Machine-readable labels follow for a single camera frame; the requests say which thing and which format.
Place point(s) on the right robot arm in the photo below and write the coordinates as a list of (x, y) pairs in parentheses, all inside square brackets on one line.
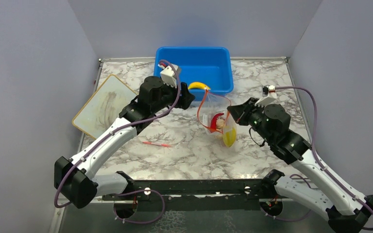
[(344, 208)]

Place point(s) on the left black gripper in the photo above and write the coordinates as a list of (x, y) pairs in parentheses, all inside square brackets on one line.
[(186, 97)]

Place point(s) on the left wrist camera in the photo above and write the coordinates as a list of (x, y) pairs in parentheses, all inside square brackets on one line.
[(167, 74)]

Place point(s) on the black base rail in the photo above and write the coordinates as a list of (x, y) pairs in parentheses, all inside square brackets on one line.
[(196, 195)]

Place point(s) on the red chili pepper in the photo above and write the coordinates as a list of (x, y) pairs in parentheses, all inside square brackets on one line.
[(213, 120)]

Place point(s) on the white board with wooden frame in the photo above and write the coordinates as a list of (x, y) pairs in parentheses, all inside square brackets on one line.
[(103, 107)]

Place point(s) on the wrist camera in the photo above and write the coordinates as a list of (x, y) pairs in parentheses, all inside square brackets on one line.
[(269, 96), (167, 74)]

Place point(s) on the garlic bulb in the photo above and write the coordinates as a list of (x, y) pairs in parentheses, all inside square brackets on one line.
[(220, 122)]

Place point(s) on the clear zip bag orange zipper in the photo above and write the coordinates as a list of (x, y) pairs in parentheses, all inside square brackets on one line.
[(213, 115)]

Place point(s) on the red pen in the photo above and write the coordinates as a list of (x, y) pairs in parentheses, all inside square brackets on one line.
[(156, 144)]

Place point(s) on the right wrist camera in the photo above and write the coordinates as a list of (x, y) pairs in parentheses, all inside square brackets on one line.
[(269, 96)]

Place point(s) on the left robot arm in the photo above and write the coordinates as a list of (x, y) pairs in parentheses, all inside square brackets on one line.
[(76, 178)]

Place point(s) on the yellow banana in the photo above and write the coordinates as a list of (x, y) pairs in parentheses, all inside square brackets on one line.
[(198, 85)]

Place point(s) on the blue plastic bin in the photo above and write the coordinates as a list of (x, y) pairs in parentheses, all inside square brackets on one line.
[(208, 65)]

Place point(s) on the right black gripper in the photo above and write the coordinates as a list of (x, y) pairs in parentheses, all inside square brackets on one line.
[(240, 112)]

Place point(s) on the yellow green starfruit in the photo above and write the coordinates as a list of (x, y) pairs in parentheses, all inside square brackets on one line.
[(229, 134)]

